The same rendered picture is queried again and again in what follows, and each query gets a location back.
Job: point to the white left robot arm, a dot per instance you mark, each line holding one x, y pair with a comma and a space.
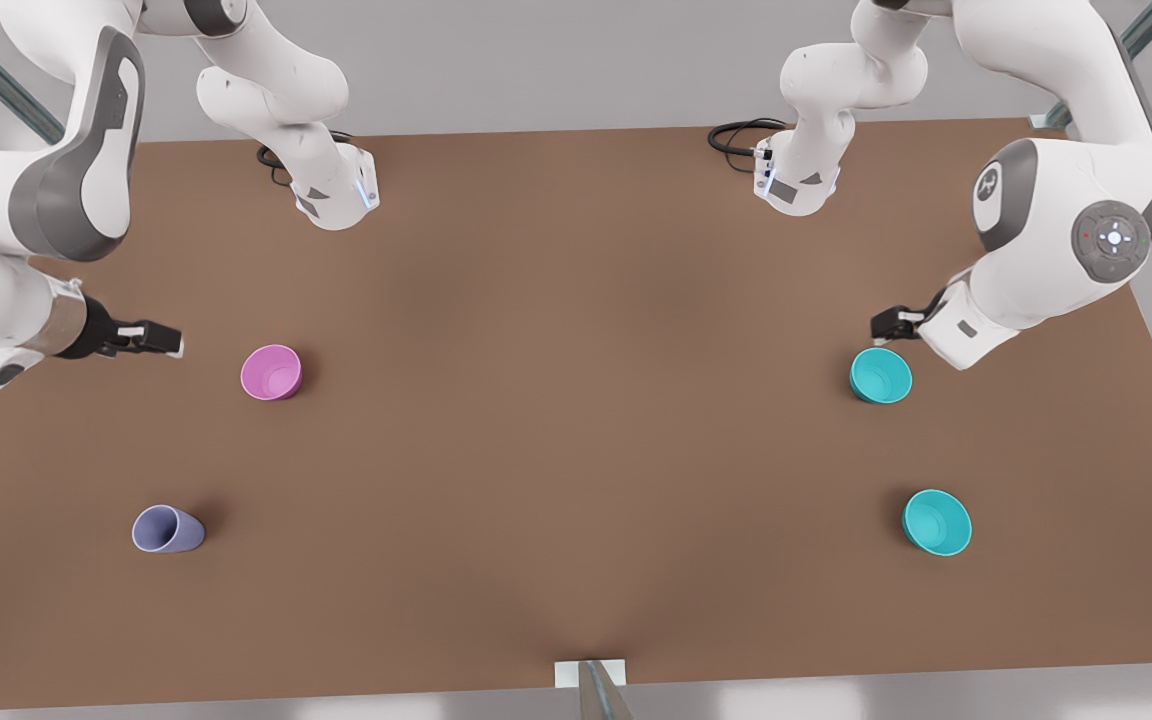
1056, 230

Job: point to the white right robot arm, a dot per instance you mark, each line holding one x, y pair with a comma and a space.
76, 180

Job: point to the teal bowl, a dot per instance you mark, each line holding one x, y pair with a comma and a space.
880, 376
937, 522

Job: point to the pink bowl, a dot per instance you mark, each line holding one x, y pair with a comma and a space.
271, 372

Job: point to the lavender blue cup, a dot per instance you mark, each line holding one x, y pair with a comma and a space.
168, 529

